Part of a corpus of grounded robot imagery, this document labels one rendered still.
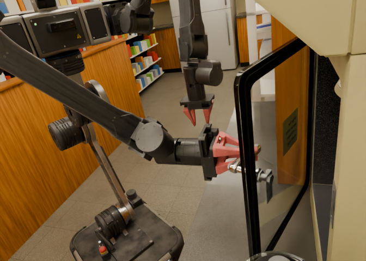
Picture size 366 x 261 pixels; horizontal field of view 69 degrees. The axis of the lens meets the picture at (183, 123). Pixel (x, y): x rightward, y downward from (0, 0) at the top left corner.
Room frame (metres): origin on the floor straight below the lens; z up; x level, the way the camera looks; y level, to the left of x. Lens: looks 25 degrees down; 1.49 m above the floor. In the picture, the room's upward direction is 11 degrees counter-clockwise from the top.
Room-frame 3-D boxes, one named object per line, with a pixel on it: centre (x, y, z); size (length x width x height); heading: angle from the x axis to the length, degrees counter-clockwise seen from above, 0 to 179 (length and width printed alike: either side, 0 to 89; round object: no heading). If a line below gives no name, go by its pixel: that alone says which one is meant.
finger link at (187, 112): (0.81, -0.05, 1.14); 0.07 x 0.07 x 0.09; 67
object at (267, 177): (0.35, -0.12, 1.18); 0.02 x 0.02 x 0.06; 45
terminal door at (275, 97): (0.44, -0.18, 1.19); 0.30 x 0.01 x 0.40; 135
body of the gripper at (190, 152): (0.47, -0.02, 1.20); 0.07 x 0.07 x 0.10; 68
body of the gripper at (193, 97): (0.80, -0.06, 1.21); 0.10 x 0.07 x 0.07; 67
